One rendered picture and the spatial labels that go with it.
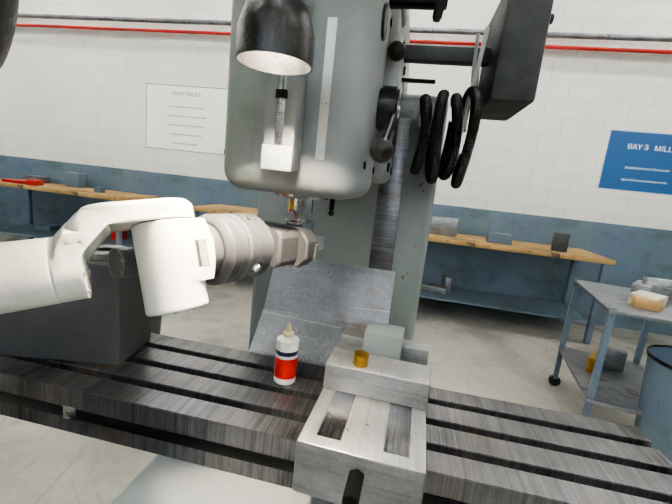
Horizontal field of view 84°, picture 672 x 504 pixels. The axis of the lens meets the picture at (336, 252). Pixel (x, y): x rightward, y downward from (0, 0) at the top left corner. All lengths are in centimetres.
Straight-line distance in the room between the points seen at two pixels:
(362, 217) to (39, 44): 668
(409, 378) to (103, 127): 616
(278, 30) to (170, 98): 551
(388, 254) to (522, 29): 53
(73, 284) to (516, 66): 76
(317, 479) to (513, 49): 76
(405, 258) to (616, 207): 448
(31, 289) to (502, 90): 76
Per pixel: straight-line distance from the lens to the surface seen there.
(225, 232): 45
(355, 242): 97
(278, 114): 48
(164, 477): 68
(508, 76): 82
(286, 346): 68
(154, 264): 42
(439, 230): 429
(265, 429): 62
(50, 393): 80
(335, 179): 50
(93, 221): 42
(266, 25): 37
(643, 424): 271
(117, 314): 77
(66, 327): 83
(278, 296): 99
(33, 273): 42
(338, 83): 51
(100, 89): 654
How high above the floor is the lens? 133
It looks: 11 degrees down
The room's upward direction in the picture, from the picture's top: 6 degrees clockwise
